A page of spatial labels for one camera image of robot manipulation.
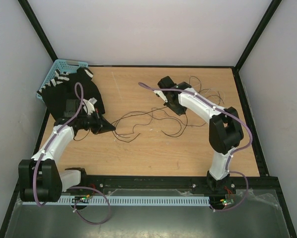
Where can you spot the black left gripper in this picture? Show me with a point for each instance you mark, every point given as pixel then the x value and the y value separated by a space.
pixel 102 125

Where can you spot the black striped cloth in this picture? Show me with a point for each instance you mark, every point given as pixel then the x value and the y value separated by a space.
pixel 58 90

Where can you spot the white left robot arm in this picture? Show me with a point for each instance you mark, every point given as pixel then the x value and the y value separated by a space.
pixel 39 178

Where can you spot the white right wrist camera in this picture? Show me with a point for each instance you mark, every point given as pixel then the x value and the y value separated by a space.
pixel 161 94

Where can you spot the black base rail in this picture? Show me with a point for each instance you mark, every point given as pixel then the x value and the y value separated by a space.
pixel 194 185

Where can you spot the black frame post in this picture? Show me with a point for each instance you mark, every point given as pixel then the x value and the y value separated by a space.
pixel 273 6
pixel 29 12

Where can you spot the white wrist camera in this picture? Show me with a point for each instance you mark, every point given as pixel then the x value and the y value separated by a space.
pixel 161 94
pixel 88 105

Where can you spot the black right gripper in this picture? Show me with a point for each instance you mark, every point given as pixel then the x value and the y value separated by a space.
pixel 181 111

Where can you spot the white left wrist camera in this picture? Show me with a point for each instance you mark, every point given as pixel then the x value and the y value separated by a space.
pixel 88 105

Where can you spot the blue plastic basket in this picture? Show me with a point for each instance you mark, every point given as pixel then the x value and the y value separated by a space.
pixel 63 65

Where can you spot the black frame post left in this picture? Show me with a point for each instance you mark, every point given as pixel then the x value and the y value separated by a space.
pixel 29 12

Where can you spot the black frame post right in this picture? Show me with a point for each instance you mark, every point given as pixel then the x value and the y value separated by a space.
pixel 273 6

